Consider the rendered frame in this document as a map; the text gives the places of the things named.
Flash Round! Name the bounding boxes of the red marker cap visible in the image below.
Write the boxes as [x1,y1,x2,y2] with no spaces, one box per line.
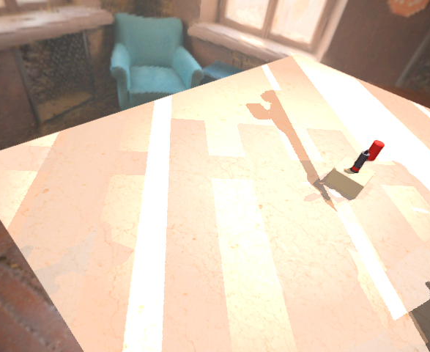
[367,140,385,161]

